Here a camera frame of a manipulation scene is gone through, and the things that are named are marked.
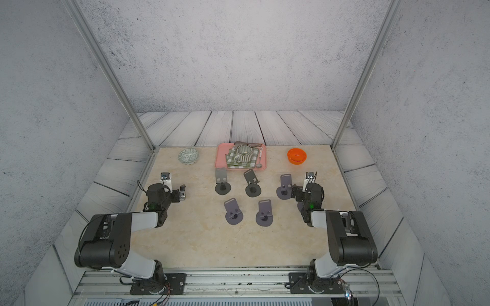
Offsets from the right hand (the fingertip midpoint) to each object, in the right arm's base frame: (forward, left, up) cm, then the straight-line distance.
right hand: (307, 184), depth 94 cm
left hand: (-1, +64, +1) cm, 64 cm away
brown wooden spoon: (+35, +27, -7) cm, 45 cm away
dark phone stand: (+3, +43, -7) cm, 44 cm away
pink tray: (+30, +46, -6) cm, 55 cm away
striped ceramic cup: (+20, +31, +1) cm, 37 cm away
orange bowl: (+23, +1, -4) cm, 23 cm away
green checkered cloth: (+17, +38, -6) cm, 42 cm away
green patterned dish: (+23, +65, -4) cm, 69 cm away
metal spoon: (+18, +23, -7) cm, 30 cm away
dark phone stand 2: (+2, +26, -8) cm, 27 cm away
